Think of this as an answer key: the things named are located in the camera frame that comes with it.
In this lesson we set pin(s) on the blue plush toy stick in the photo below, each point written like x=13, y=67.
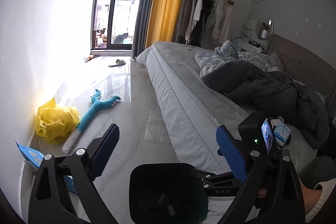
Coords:
x=96, y=105

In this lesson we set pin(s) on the white dresser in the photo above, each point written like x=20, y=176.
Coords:
x=249, y=40

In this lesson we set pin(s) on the person's right hand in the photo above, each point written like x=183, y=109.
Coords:
x=310, y=197

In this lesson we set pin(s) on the bubble wrap sheet on floor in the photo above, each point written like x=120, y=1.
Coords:
x=156, y=130

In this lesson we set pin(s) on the yellow plastic bag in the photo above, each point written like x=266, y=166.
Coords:
x=55, y=123

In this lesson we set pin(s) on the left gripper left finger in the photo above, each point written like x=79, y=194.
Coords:
x=100, y=151

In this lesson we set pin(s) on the round vanity mirror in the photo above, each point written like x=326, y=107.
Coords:
x=264, y=27

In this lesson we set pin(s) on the beige headboard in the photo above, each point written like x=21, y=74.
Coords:
x=304, y=65

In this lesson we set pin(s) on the beige pillow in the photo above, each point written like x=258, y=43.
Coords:
x=278, y=61

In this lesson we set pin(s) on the grey curtain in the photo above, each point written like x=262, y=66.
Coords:
x=141, y=26

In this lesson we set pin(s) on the clothes rack with garments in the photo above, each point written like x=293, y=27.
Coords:
x=204, y=23

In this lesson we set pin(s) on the black trash bin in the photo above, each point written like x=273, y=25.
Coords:
x=166, y=193

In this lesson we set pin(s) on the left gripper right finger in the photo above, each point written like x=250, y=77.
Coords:
x=229, y=149

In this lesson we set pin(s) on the grey slipper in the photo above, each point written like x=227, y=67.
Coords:
x=118, y=63

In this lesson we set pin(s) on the white rolled sock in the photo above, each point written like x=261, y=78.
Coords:
x=276, y=121

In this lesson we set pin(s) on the blue tissue pack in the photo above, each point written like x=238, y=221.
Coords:
x=282, y=134

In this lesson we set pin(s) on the dark grey fluffy blanket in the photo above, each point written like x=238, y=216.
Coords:
x=276, y=93

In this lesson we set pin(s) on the blue floral duvet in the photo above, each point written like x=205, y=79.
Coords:
x=209, y=62

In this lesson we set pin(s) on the grey cat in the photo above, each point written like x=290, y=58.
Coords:
x=120, y=38

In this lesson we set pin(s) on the blue snack bag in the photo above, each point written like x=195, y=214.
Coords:
x=35, y=157

